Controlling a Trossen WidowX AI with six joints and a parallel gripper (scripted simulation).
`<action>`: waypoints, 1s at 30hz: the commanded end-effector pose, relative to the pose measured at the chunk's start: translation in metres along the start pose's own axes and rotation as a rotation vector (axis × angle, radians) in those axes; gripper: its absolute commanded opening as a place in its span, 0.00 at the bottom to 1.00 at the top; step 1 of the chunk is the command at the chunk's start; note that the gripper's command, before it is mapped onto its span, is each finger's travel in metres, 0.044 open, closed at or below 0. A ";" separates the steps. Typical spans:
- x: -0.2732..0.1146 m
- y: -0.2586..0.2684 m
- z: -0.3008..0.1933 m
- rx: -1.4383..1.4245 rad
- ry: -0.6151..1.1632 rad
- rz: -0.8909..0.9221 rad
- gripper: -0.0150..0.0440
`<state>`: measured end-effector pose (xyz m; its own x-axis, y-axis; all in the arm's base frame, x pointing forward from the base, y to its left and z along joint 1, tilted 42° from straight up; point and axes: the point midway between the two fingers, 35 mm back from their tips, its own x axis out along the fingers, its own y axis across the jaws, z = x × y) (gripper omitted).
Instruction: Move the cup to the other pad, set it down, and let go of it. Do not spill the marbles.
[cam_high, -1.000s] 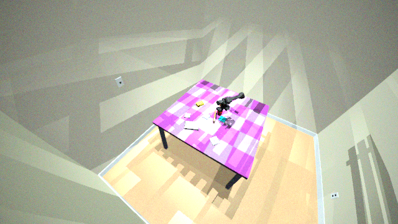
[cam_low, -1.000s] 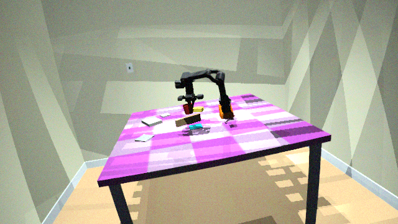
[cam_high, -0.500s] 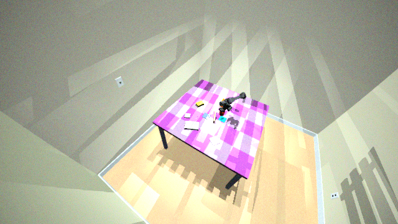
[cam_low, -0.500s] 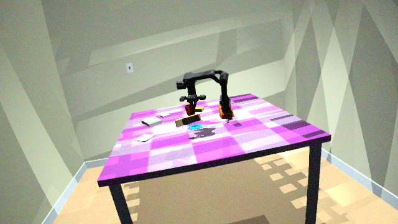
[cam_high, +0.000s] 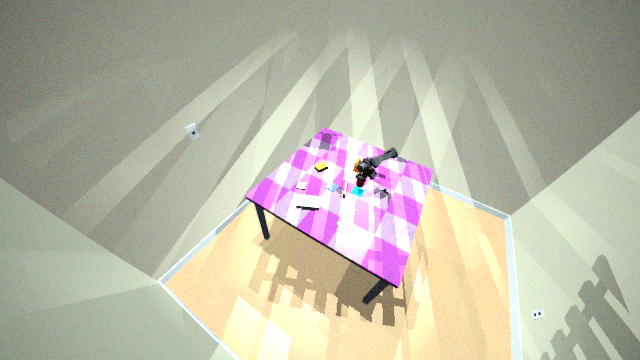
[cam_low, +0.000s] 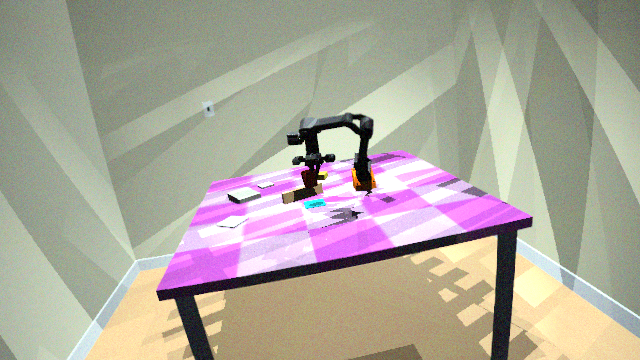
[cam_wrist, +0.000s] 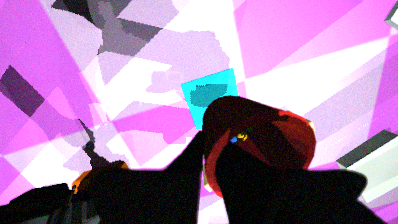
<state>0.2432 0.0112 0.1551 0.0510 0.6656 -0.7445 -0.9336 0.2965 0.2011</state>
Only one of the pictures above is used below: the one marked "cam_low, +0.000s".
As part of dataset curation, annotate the beige flat bar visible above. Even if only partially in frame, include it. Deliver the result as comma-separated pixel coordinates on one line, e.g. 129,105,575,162
281,182,323,205

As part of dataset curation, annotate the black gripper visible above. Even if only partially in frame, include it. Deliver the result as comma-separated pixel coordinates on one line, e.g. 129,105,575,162
292,143,336,178

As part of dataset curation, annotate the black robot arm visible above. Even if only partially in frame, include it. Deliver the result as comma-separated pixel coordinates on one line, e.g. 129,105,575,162
287,112,374,182

